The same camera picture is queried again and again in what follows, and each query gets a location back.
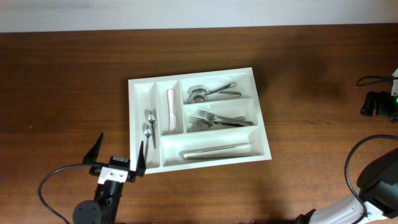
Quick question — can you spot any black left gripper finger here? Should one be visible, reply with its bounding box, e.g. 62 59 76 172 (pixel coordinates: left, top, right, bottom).
82 133 104 164
136 141 146 177

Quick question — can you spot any small metal spoon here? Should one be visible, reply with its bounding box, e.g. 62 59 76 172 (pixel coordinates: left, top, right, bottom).
143 124 152 160
146 110 157 149

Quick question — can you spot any white plastic knife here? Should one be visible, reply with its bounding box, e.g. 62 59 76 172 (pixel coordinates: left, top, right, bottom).
167 89 177 134

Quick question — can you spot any metal fork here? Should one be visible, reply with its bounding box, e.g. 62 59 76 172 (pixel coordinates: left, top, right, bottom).
191 123 242 132
188 116 235 124
197 110 254 126

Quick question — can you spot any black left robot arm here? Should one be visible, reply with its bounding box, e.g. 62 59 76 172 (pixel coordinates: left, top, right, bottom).
72 134 136 224

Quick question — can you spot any white plastic cutlery tray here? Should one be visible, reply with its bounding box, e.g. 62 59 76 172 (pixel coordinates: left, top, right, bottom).
127 68 271 174

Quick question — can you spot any black right camera cable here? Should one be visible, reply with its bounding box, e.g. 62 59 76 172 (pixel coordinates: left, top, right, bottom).
343 75 398 224

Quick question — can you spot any black camera cable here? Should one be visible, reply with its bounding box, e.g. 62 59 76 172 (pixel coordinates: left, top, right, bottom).
37 163 91 224
343 75 398 224

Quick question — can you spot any black left camera cable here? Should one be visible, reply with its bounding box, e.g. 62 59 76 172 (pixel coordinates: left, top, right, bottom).
37 163 91 224

